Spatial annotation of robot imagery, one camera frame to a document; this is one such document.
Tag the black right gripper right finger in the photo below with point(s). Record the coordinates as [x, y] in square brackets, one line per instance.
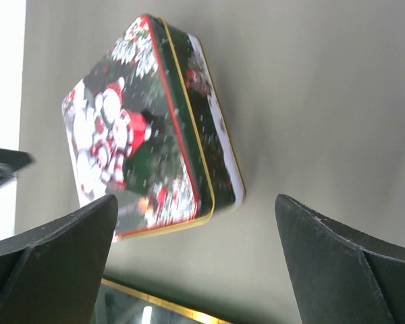
[339, 274]

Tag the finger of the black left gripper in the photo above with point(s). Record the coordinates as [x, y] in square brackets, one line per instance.
[11, 162]

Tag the black gold-rimmed tray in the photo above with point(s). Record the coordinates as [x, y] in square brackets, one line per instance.
[118, 303]

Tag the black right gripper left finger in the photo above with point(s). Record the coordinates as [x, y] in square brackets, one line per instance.
[52, 273]

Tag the dark green cookie tin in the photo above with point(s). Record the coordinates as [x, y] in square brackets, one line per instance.
[224, 172]

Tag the gold tin lid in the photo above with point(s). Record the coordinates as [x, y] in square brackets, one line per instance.
[131, 133]

